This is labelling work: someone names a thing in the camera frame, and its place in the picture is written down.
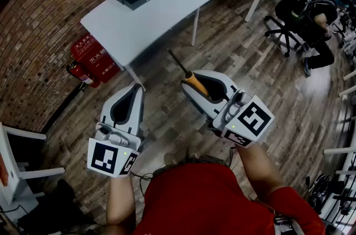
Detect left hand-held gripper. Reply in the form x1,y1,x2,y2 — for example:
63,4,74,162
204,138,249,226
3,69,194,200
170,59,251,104
87,83,146,178

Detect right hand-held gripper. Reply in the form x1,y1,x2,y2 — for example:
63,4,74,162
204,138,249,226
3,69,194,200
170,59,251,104
180,69,275,149

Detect orange-handled screwdriver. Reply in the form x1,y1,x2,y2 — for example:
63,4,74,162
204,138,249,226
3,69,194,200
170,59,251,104
166,47,211,98

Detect person's left forearm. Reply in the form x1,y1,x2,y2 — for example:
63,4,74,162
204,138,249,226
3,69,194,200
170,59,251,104
105,172,137,227

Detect person's right forearm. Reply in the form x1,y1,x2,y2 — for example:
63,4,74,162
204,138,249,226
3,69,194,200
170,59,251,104
235,143,287,201

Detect white table leg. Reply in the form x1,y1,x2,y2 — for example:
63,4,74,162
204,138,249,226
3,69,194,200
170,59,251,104
124,64,147,92
191,7,200,47

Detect red fire extinguisher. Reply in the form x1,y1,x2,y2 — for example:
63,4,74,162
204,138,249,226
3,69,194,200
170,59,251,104
66,60,100,89

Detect red fire extinguisher cabinet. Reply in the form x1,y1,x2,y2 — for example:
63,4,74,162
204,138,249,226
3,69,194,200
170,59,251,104
70,33,121,84

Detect black office chair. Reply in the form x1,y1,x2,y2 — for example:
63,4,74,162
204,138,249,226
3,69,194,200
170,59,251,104
263,0,310,58

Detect person's red shirt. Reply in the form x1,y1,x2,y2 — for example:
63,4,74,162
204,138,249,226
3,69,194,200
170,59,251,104
133,163,327,235

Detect black bag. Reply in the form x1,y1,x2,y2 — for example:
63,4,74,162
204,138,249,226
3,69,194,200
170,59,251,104
18,178,95,235

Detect white shelf unit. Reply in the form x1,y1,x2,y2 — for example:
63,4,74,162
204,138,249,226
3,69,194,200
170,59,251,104
0,122,66,206

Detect white metal rack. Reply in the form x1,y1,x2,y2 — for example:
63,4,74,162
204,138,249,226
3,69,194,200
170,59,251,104
322,69,356,229

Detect grey waist pouch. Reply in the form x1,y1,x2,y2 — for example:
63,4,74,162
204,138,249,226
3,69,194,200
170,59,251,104
274,214,304,235

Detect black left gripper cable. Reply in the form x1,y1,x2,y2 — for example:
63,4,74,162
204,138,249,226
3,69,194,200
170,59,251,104
130,171,154,196

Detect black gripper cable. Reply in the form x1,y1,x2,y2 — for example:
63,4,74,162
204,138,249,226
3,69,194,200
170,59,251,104
130,171,154,196
228,146,238,168

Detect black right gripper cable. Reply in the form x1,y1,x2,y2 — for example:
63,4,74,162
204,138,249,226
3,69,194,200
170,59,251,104
228,146,238,168

